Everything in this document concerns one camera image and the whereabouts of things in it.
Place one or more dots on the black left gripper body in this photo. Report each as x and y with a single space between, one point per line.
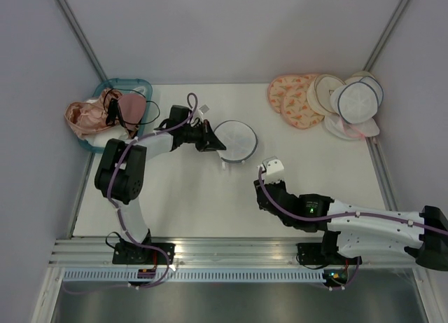
194 135

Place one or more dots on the white mesh laundry bag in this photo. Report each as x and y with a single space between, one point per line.
240 141

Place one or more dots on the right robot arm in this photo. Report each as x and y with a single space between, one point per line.
354 232

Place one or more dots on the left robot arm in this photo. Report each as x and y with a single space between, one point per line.
120 175

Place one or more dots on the floral peach laundry bag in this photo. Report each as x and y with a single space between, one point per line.
296 111

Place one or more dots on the beige round laundry bag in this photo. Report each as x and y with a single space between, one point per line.
320 91

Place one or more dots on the white pink-trimmed laundry bag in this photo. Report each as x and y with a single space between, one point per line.
335 125

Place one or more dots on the teal plastic basket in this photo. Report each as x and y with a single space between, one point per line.
124 85

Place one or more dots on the white clothing in basket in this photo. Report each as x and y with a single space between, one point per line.
98 141

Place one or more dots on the peach satin garment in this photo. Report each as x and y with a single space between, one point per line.
89 117

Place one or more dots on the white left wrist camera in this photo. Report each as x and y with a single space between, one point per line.
203 109

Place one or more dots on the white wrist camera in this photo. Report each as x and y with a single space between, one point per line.
203 109
272 170

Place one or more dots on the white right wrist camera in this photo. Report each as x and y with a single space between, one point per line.
272 170

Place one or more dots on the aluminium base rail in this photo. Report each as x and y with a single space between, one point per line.
189 252

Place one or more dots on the white slotted cable duct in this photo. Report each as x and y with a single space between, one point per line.
195 275

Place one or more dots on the left aluminium frame post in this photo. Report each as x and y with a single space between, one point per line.
81 38

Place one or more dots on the aluminium frame post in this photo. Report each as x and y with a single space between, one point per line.
391 25
81 38

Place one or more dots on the right aluminium frame post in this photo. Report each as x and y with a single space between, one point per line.
391 25

